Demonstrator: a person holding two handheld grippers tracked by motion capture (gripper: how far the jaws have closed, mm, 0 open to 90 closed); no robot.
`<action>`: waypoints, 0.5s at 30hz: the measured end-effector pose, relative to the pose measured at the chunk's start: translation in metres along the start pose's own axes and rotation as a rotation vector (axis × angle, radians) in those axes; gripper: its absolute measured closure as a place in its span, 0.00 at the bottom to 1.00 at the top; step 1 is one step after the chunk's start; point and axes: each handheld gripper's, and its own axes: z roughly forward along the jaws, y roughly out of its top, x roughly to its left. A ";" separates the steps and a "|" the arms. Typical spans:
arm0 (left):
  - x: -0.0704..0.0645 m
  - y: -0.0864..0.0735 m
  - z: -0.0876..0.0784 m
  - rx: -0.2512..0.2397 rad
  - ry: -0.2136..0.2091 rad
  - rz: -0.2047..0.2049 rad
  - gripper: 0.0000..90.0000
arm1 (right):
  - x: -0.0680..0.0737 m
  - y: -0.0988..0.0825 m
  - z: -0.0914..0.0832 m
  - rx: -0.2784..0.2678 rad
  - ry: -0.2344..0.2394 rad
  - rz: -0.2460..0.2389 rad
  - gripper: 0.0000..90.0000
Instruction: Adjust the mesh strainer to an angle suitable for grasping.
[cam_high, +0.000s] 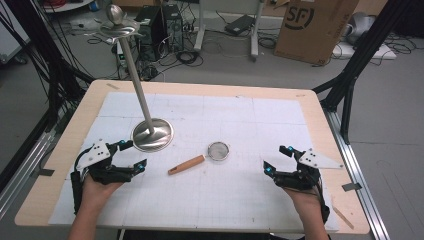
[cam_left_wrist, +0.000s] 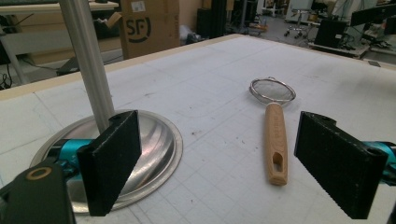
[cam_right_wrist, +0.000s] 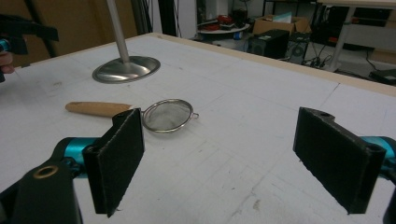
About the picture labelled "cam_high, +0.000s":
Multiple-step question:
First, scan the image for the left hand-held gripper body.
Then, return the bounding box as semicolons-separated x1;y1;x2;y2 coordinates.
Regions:
76;139;138;186

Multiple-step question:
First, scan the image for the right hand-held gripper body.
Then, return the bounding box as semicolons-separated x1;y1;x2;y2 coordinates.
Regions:
273;148;345;192

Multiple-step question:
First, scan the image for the wooden-handled mesh strainer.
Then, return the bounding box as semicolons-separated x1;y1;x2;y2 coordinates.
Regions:
167;141;231;176

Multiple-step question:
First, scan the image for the steel rack stand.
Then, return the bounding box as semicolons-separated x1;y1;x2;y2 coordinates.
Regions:
84;3;175;154

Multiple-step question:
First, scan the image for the person's left hand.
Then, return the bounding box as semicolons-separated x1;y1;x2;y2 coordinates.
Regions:
79;174;125;215

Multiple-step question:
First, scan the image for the person's right hand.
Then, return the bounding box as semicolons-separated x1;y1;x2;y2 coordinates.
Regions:
282;187;323;218

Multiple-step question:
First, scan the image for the grey tape piece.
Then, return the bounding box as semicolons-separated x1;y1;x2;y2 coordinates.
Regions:
341;182;363;193

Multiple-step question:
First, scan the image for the white grid mat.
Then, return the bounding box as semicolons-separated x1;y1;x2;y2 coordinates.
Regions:
48;91;340;233

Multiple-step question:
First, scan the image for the thin wooden stick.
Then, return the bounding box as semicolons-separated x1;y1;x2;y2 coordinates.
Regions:
331;204;355;231

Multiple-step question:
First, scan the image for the large black computer tower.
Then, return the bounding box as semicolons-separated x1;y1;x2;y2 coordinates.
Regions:
134;4;167;63

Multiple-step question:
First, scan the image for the brown cardboard box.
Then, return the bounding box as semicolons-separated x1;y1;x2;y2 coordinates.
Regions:
273;0;360;66

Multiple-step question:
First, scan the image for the white flat board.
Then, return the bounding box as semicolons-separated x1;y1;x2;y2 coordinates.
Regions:
332;41;398;61

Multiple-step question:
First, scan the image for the slim black computer tower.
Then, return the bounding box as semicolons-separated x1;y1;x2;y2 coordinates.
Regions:
162;3;185;53

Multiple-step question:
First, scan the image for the black flat device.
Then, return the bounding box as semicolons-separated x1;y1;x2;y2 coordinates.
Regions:
224;13;256;36

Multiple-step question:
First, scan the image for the silver grey appliance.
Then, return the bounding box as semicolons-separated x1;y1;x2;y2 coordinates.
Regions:
345;12;377;45

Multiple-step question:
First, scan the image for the aluminium rail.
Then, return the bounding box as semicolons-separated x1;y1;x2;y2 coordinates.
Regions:
323;109;392;240
0;129;57;219

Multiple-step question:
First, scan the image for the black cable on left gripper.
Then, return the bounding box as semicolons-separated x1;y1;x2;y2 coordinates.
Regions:
70;148;90;215

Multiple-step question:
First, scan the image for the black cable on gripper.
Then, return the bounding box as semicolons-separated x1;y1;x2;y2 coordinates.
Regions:
70;148;90;215
313;173;331;225

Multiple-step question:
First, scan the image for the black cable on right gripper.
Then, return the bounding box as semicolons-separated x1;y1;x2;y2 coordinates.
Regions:
313;173;331;225

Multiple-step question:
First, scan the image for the black frame with cables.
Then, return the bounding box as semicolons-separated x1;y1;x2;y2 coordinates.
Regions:
0;0;95;125

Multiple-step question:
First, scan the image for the coiled black cable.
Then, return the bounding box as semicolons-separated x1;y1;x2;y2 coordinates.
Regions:
175;49;205;68

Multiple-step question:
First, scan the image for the black frame strut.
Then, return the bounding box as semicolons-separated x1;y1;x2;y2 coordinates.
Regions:
312;0;413;145

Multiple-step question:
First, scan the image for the white stand frame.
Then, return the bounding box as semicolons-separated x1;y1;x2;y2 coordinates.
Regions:
193;0;265;62

